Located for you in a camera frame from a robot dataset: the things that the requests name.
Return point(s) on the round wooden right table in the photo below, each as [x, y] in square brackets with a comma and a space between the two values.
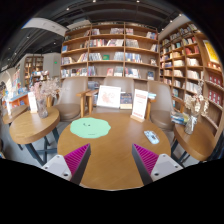
[199, 145]

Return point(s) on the brown left armchair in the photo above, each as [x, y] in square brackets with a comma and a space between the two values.
[71, 102]

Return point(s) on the round wooden table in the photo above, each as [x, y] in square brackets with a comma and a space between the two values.
[199, 145]
[29, 127]
[111, 165]

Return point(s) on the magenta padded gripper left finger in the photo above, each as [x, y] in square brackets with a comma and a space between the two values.
[70, 167]

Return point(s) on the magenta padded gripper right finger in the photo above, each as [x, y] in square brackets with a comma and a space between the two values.
[152, 166]

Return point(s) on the brown middle armchair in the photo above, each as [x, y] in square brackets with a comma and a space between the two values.
[127, 85]

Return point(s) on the right vase with dried flowers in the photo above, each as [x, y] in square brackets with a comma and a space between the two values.
[197, 105]

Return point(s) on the large wooden back bookshelf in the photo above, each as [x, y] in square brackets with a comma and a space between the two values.
[121, 49]

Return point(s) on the wooden right bookshelf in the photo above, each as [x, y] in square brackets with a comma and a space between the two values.
[186, 57]

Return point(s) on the round wooden left table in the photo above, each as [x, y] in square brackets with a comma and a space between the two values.
[29, 127]

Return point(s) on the white picture board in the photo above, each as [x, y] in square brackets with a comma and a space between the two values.
[109, 96]

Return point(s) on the brown right armchair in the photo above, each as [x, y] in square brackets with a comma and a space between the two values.
[161, 109]

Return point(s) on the round wooden centre table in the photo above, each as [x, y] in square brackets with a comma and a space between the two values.
[111, 165]

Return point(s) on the white red sign stand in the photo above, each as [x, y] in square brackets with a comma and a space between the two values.
[139, 105]

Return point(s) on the brown armchair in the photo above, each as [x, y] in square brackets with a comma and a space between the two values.
[161, 109]
[71, 102]
[127, 85]

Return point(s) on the stack of books right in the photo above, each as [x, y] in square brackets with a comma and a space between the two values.
[179, 118]

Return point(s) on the green round mouse pad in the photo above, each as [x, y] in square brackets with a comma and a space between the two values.
[90, 127]

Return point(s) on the far left wooden bookshelf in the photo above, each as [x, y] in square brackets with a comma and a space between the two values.
[33, 67]

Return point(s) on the glass vase with dried flowers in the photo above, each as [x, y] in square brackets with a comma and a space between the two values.
[42, 90]

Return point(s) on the small white card stand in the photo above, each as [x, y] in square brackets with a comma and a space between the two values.
[32, 102]

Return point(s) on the dark book on display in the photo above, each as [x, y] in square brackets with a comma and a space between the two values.
[125, 100]

